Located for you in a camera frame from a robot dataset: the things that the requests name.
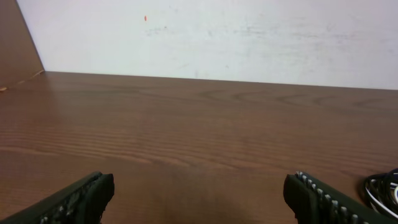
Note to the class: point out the brown cardboard panel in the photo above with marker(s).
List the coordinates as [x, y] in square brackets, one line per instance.
[19, 57]

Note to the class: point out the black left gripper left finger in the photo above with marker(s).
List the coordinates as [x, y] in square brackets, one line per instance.
[82, 202]

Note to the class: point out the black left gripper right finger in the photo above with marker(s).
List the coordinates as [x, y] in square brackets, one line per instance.
[315, 202]

